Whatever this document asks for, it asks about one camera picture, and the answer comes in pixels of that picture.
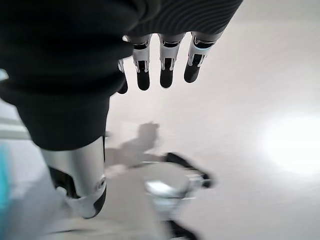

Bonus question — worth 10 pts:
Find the waste bin blue lid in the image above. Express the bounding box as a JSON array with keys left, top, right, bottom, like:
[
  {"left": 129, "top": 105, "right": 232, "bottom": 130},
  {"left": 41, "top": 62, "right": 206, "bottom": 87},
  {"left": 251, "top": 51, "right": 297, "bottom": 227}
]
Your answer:
[{"left": 0, "top": 143, "right": 13, "bottom": 211}]

